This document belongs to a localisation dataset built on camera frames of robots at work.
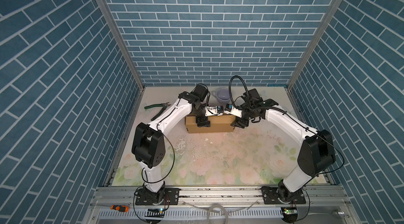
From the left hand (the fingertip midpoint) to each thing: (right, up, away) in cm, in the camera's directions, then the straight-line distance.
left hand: (210, 117), depth 87 cm
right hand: (+14, 0, +1) cm, 14 cm away
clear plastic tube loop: (+3, -40, -13) cm, 43 cm away
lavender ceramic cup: (+9, +14, +29) cm, 33 cm away
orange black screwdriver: (-41, -38, -17) cm, 59 cm away
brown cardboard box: (+4, -3, -5) cm, 7 cm away
